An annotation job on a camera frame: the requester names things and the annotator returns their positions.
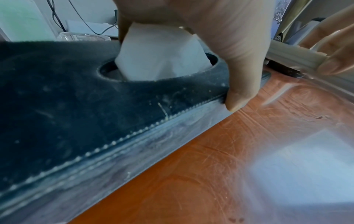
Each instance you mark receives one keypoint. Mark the person's left hand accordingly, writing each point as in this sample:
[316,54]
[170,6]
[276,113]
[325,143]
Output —
[210,19]

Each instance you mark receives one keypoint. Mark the person's right hand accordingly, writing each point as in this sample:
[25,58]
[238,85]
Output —
[334,39]

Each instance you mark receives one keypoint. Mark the clear plastic container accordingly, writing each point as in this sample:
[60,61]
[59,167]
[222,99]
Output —
[80,37]

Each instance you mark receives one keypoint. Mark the black leather tissue box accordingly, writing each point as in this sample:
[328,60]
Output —
[69,98]

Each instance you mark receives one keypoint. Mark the white paper tissue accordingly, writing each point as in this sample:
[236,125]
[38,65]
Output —
[163,54]

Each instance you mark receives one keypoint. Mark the printed paper sheet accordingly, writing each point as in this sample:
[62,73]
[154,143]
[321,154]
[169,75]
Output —
[280,17]

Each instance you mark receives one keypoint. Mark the cream ridged stick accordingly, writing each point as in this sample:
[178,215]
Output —
[293,54]

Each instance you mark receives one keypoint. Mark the black flat object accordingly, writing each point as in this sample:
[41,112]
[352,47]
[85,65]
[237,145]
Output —
[287,71]

